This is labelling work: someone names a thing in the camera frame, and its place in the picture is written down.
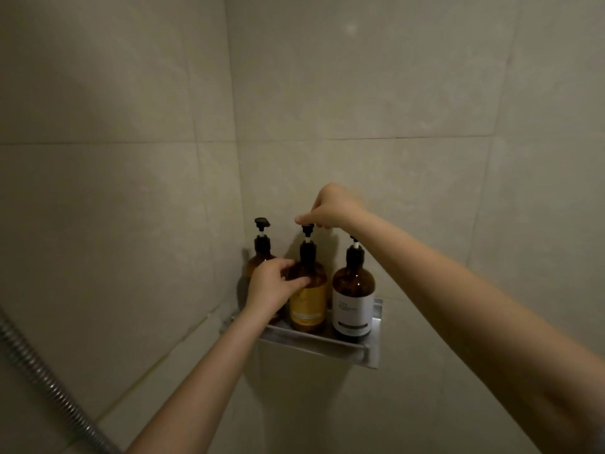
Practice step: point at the person's left hand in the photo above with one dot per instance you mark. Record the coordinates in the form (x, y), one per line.
(271, 288)

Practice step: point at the person's right hand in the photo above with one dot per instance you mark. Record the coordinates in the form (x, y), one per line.
(338, 208)

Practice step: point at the amber pump bottle yellow label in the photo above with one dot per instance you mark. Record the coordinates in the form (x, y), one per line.
(309, 307)

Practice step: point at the amber pump bottle black label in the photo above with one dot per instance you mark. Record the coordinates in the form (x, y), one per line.
(261, 245)

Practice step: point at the metal shower shelf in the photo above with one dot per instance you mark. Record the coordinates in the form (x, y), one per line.
(321, 345)

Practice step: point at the amber pump bottle white label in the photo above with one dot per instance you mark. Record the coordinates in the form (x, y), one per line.
(352, 307)

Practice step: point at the person's left forearm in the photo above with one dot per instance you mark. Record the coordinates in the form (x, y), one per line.
(212, 387)

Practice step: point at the person's right forearm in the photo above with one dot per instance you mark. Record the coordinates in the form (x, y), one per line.
(472, 316)

